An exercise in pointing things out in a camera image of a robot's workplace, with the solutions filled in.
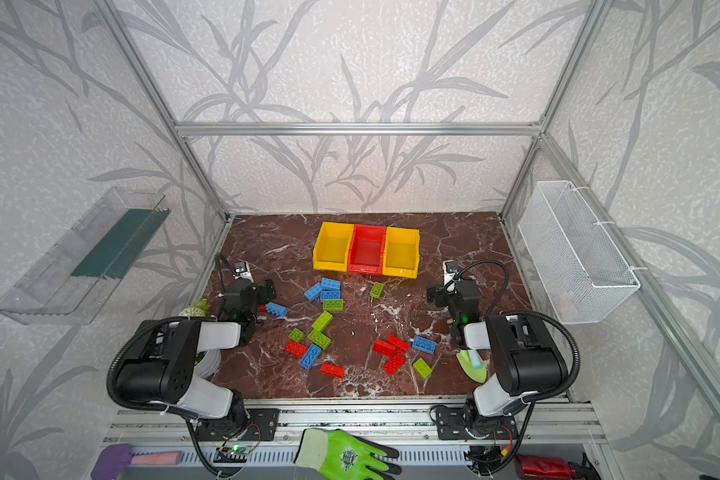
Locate small green lego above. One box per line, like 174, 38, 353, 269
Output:
289, 328, 305, 343

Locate green lego long diagonal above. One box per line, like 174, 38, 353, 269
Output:
312, 311, 333, 332

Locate small green lego brick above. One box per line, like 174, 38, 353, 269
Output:
370, 282, 384, 299

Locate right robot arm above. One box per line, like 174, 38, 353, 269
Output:
426, 279, 581, 440

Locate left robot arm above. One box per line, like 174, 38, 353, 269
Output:
106, 278, 277, 435

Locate green toy trowel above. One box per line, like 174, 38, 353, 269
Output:
457, 349, 487, 384

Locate blue lego diagonal brick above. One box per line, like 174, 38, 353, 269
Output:
304, 283, 323, 301

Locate red lego left brick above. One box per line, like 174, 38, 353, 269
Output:
285, 340, 308, 359

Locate red lego brick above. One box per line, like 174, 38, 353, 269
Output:
285, 340, 308, 359
320, 362, 345, 379

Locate white pot with plant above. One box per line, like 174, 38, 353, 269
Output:
178, 298, 222, 379

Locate red lego cluster top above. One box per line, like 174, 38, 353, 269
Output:
387, 335, 409, 354

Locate red lego cluster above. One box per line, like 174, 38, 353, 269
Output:
383, 352, 406, 376
372, 339, 397, 357
387, 335, 409, 354

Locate right yellow bin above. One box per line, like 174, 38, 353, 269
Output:
382, 227, 420, 279

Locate yellow bin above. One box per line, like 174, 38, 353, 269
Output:
382, 227, 420, 279
313, 222, 354, 272

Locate blue lego upturned brick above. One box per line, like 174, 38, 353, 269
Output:
320, 290, 341, 301

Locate blue lego top brick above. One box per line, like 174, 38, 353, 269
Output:
320, 278, 341, 291

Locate red lego cluster bottom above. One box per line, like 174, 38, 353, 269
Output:
383, 352, 406, 376

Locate red lego cluster left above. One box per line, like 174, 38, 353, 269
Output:
372, 339, 397, 357

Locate left yellow bin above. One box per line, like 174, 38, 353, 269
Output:
313, 222, 354, 272

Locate red middle bin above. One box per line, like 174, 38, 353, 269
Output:
347, 224, 387, 275

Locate red lego bottom brick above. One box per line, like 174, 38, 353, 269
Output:
320, 362, 345, 379

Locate red metallic tool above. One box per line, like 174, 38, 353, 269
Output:
514, 454, 601, 480

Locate green work glove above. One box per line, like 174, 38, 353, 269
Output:
294, 428, 402, 480

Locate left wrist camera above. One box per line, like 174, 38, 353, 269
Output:
232, 261, 253, 282

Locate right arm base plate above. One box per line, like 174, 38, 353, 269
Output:
430, 405, 518, 442

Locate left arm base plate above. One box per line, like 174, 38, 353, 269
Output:
194, 408, 280, 442

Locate white wire mesh basket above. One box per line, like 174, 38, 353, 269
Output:
518, 180, 640, 325

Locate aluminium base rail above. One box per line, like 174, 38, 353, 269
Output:
102, 395, 608, 447

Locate clear acrylic wall shelf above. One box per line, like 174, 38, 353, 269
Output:
0, 187, 170, 325

